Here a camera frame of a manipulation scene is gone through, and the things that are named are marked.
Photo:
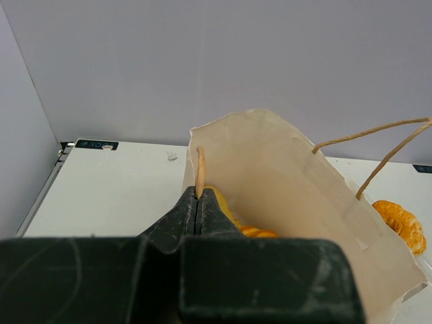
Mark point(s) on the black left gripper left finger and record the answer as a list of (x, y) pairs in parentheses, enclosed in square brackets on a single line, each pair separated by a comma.
[(95, 279)]

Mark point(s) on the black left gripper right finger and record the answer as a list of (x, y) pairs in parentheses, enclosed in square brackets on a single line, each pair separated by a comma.
[(226, 277)]

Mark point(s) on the ridged orange roll bread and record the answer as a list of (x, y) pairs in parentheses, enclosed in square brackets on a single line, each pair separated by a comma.
[(253, 232)]

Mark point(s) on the long orange bread loaf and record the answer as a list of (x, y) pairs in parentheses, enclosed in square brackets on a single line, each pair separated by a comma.
[(223, 205)]

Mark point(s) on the white paper bag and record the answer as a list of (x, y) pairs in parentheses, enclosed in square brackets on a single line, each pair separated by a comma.
[(273, 177)]

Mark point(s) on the orange twisted ring bread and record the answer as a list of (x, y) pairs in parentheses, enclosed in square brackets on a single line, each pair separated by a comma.
[(404, 223)]

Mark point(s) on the left blue table label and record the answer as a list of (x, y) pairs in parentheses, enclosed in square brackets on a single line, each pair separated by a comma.
[(96, 144)]

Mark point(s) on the blue table label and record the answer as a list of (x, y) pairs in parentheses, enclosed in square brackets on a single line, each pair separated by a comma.
[(96, 144), (423, 168)]

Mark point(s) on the right blue table label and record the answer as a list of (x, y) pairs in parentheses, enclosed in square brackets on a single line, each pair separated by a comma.
[(423, 168)]

